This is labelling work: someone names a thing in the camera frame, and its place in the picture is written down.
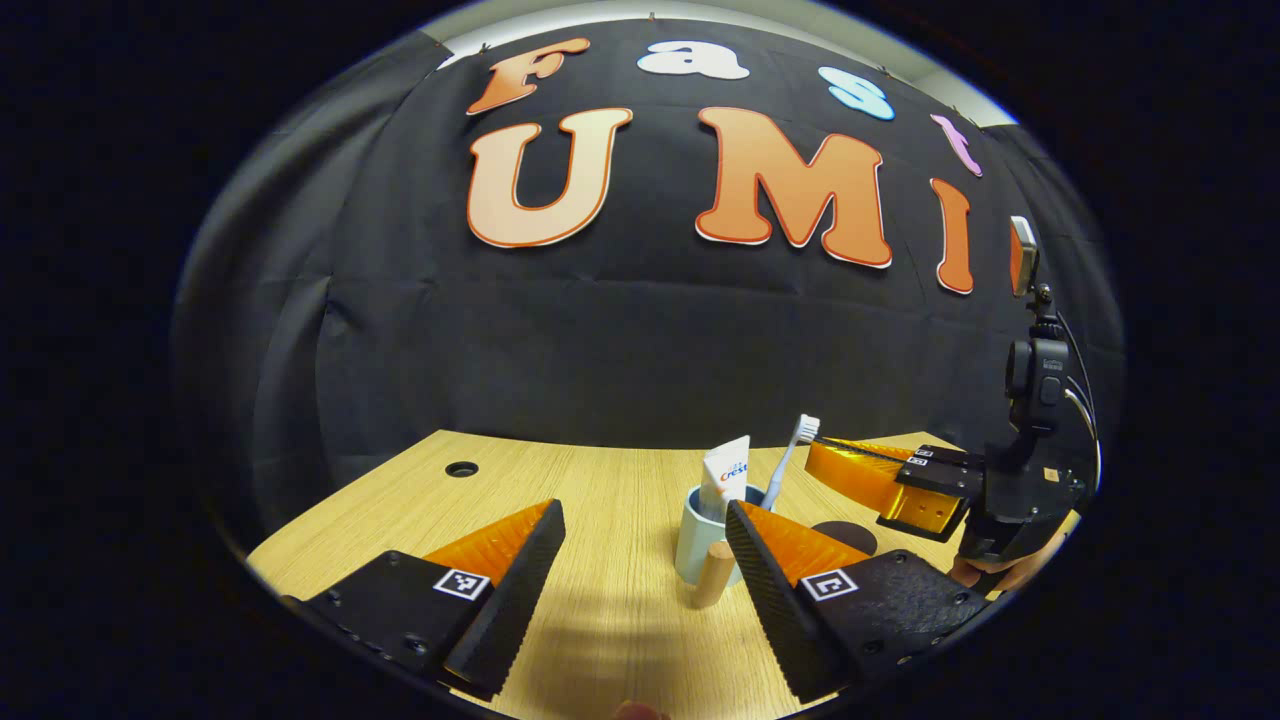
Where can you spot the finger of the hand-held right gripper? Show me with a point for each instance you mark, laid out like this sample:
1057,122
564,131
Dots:
940,460
880,490

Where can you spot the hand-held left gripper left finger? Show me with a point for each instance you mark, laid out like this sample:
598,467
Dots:
515,590

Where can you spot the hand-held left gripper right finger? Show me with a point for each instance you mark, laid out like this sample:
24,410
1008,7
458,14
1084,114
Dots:
770,600

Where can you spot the dark brown round coaster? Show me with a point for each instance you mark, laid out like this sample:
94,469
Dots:
850,535

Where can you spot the white toothbrush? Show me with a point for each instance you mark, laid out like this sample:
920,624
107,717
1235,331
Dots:
790,460

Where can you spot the white toothpaste tube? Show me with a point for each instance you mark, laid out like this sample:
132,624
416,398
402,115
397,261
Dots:
725,475

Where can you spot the wooden desktop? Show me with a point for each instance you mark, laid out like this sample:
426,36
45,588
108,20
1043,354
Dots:
620,520

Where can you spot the black backdrop cloth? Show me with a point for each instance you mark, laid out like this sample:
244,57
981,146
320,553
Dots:
620,350

